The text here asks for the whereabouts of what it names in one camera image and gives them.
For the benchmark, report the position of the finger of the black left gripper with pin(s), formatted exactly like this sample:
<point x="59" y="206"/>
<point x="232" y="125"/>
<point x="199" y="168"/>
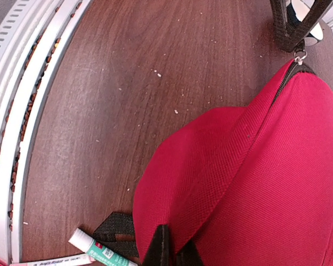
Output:
<point x="296" y="25"/>

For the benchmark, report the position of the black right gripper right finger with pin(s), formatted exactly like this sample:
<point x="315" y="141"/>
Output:
<point x="189" y="256"/>

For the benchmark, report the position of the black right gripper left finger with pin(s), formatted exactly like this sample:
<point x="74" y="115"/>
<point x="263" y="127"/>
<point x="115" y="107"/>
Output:
<point x="158" y="253"/>

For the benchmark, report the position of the red backpack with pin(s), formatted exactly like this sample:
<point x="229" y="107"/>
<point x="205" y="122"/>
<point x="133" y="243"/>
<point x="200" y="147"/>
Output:
<point x="248" y="185"/>

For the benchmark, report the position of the pink capped white marker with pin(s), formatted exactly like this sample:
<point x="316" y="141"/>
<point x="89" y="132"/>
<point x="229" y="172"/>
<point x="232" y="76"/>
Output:
<point x="81" y="259"/>

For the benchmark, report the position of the white glue stick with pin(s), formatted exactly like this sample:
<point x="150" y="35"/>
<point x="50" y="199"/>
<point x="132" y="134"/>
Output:
<point x="96" y="250"/>

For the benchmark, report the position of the front aluminium rail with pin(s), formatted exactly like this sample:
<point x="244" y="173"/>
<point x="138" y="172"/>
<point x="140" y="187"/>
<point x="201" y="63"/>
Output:
<point x="34" y="36"/>

